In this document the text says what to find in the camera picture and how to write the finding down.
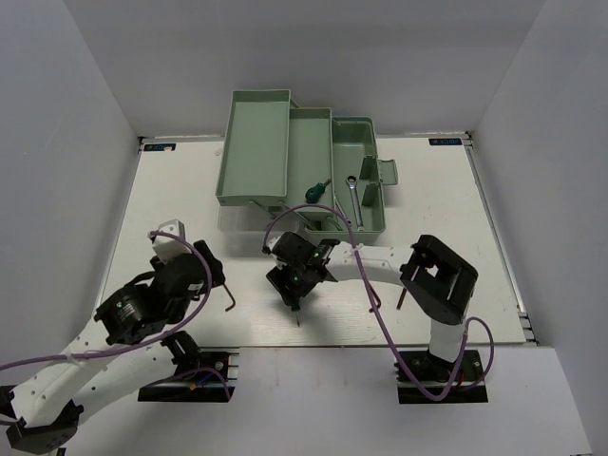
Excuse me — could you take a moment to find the green stubby screwdriver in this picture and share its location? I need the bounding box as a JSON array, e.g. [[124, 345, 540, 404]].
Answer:
[[305, 179, 332, 204], [287, 297, 300, 327]]

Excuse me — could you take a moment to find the green toolbox with clear lid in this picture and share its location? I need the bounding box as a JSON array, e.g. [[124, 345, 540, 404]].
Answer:
[[216, 89, 398, 244]]

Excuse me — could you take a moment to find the large silver ratchet wrench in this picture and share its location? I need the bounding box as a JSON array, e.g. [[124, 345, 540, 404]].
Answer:
[[346, 175, 365, 231]]

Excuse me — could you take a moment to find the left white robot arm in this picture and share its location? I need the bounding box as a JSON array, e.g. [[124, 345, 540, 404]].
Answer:
[[1, 233, 232, 455]]

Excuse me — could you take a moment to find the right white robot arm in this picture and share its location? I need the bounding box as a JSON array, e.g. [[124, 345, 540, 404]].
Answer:
[[263, 232, 479, 379]]

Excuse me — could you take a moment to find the left brown hex key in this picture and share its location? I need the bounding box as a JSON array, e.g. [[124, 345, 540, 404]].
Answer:
[[222, 283, 237, 313]]

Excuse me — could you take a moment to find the brown hex key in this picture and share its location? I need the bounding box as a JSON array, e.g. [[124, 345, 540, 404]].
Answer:
[[396, 288, 408, 311], [370, 286, 382, 308], [222, 283, 237, 313]]

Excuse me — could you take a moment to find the middle brown hex key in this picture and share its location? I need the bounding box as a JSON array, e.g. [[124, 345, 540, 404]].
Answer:
[[370, 286, 382, 308]]

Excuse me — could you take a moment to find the right brown hex key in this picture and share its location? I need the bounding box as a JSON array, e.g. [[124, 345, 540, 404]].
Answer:
[[396, 288, 408, 311]]

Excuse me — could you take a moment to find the left blue table label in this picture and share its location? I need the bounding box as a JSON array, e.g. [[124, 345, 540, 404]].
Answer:
[[143, 143, 177, 152]]

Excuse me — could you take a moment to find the blue table label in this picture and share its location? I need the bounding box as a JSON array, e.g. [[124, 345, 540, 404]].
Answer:
[[428, 138, 463, 146], [143, 143, 177, 152]]

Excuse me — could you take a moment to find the right blue table label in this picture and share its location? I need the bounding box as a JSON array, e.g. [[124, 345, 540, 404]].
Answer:
[[428, 138, 463, 146]]

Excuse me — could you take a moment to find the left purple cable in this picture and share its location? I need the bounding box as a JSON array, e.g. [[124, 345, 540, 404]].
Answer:
[[0, 230, 234, 424]]

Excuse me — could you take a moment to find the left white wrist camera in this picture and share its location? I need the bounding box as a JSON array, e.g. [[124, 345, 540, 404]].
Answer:
[[151, 218, 189, 264]]

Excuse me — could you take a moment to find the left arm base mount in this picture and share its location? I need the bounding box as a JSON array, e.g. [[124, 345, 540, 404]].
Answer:
[[138, 332, 239, 404]]

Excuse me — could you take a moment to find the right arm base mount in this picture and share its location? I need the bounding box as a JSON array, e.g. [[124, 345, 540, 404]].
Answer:
[[394, 350, 488, 405]]

